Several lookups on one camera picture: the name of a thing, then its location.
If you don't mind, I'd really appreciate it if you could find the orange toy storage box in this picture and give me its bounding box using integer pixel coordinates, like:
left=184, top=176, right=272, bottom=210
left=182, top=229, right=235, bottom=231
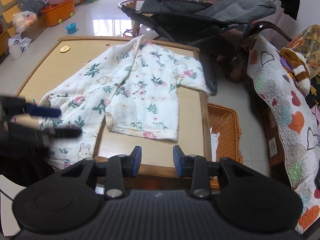
left=40, top=0, right=75, bottom=27

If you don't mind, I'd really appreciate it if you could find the wooden low table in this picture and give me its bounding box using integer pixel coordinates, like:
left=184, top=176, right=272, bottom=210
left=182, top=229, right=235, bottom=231
left=19, top=36, right=208, bottom=171

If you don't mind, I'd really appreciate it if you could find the blue toy bucket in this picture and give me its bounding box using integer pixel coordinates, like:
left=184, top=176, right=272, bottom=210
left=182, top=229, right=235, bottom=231
left=65, top=23, right=78, bottom=35

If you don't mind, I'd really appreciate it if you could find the white plastic bag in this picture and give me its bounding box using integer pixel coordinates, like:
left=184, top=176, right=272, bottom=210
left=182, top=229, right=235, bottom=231
left=8, top=35, right=32, bottom=60

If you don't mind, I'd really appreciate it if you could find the orange wicker basket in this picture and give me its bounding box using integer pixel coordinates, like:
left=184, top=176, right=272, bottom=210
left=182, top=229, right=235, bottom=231
left=207, top=103, right=243, bottom=164

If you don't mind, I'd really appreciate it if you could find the heart patterned quilt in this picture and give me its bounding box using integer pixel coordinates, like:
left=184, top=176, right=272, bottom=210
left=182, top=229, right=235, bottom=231
left=247, top=35, right=319, bottom=234

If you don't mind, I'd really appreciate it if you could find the white floral baby jacket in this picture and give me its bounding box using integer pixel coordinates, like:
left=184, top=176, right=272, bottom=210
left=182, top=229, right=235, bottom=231
left=40, top=36, right=207, bottom=170

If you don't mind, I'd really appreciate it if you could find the yellow round sticker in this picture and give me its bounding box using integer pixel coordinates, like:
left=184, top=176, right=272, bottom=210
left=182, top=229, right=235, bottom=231
left=60, top=45, right=71, bottom=53

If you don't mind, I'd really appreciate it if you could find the black folding stroller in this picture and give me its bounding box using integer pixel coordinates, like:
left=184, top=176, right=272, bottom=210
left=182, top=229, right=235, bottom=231
left=118, top=0, right=291, bottom=95

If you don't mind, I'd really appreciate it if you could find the brown plush toy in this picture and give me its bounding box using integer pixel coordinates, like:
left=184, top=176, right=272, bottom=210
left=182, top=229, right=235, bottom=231
left=279, top=48, right=311, bottom=96

